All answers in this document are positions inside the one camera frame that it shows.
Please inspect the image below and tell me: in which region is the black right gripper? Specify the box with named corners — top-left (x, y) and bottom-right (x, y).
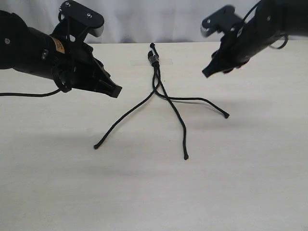
top-left (202, 15), bottom-right (277, 78)

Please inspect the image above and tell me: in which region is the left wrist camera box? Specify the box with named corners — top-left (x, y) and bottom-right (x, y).
top-left (60, 0), bottom-right (104, 38)

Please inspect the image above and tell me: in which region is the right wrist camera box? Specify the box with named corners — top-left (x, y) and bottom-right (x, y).
top-left (200, 5), bottom-right (242, 38)

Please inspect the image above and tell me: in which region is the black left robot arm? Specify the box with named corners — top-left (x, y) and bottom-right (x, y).
top-left (0, 9), bottom-right (122, 98)

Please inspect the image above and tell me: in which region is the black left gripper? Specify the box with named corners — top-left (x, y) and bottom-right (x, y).
top-left (42, 21), bottom-right (122, 98)

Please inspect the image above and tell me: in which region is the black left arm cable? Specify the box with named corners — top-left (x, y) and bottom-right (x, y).
top-left (0, 7), bottom-right (80, 97)

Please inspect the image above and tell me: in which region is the clear adhesive tape strip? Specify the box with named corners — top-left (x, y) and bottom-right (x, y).
top-left (130, 59), bottom-right (173, 66)

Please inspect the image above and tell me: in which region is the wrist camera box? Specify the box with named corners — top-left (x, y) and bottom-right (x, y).
top-left (60, 0), bottom-right (104, 38)
top-left (200, 5), bottom-right (242, 38)

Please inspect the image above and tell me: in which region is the white backdrop curtain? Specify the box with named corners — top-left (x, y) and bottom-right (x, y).
top-left (0, 0), bottom-right (259, 43)

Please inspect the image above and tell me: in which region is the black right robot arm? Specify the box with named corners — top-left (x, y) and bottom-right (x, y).
top-left (201, 0), bottom-right (308, 77)

